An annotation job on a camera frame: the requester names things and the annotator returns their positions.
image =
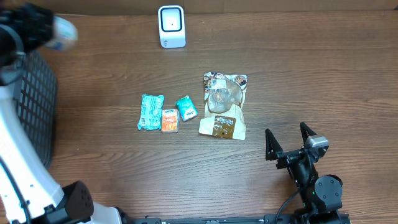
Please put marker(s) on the grey plastic mesh basket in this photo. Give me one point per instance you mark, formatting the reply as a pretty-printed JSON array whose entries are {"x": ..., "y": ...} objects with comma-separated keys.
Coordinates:
[{"x": 36, "y": 102}]

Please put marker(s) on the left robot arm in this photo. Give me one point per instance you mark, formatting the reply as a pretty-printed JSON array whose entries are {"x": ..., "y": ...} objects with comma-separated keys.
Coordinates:
[{"x": 28, "y": 192}]

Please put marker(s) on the brown white snack bag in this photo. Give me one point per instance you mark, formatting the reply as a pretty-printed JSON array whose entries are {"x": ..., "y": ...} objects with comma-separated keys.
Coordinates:
[{"x": 224, "y": 98}]

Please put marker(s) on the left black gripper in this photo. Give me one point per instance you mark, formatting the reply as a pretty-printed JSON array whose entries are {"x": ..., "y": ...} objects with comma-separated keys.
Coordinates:
[{"x": 35, "y": 22}]

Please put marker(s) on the teal tissue pack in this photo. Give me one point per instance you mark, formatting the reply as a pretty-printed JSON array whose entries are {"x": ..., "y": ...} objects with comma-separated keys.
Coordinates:
[{"x": 186, "y": 108}]

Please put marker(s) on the orange tissue pack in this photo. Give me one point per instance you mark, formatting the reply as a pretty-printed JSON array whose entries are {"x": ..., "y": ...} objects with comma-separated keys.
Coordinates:
[{"x": 170, "y": 121}]

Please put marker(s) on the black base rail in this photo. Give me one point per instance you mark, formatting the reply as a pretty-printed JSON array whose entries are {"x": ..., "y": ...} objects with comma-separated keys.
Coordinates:
[{"x": 211, "y": 221}]

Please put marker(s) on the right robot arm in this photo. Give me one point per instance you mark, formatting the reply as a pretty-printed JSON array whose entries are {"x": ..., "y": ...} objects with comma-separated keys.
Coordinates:
[{"x": 321, "y": 196}]

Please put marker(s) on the white barcode scanner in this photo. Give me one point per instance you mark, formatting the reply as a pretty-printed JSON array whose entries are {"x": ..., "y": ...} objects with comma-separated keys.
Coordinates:
[{"x": 172, "y": 27}]

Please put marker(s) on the green capped plastic bottle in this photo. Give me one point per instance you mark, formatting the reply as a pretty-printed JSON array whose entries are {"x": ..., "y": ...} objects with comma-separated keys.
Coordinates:
[{"x": 65, "y": 35}]

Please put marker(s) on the long teal wipes pack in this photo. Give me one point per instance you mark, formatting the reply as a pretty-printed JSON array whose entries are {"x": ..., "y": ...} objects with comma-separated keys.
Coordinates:
[{"x": 151, "y": 112}]

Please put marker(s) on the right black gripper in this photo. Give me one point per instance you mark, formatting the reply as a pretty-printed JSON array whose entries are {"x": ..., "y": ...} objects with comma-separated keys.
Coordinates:
[{"x": 274, "y": 149}]

